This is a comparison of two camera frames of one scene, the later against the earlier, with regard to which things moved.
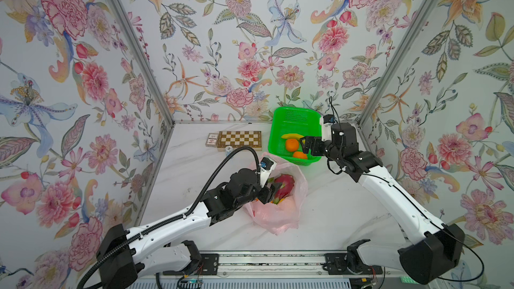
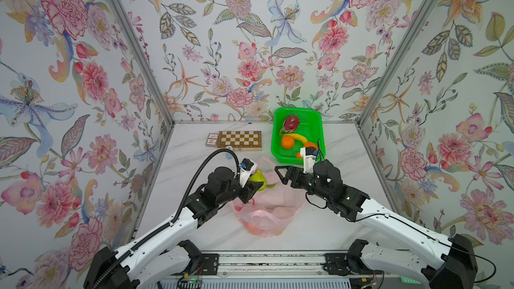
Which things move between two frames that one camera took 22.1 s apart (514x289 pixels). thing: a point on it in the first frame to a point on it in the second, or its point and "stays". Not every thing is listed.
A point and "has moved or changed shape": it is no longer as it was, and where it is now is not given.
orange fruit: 292,144 has moved or changed shape
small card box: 212,140 stays
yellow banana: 293,136 stays
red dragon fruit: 286,188 to 291,123
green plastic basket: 304,121 stays
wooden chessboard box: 236,139 stays
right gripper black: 316,142 to 292,172
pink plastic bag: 279,218 has moved or changed shape
